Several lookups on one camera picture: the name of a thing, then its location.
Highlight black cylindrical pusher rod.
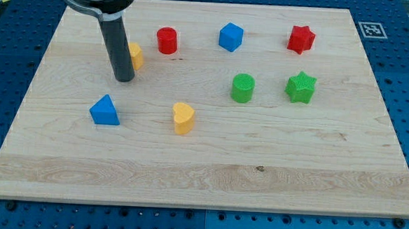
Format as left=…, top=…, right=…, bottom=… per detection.
left=99, top=17, right=135, bottom=83

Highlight yellow hexagon block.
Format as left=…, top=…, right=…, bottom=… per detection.
left=128, top=42, right=144, bottom=70

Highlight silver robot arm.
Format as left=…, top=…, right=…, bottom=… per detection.
left=64, top=0, right=134, bottom=83

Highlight wooden board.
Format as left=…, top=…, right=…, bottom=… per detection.
left=0, top=0, right=409, bottom=218

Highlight red cylinder block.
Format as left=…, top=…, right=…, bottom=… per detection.
left=156, top=27, right=178, bottom=55

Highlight blue triangle block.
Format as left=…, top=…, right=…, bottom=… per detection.
left=89, top=94, right=120, bottom=125

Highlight yellow heart block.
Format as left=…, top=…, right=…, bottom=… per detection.
left=172, top=102, right=195, bottom=135

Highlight blue cube block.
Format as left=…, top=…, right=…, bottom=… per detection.
left=218, top=22, right=244, bottom=52

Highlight green cylinder block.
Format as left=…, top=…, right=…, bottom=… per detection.
left=230, top=73, right=255, bottom=103

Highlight red star block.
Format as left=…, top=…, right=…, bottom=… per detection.
left=287, top=25, right=316, bottom=55

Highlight green star block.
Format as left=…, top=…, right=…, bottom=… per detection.
left=284, top=71, right=317, bottom=104

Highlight black white fiducial marker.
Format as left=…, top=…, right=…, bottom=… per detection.
left=358, top=22, right=387, bottom=39

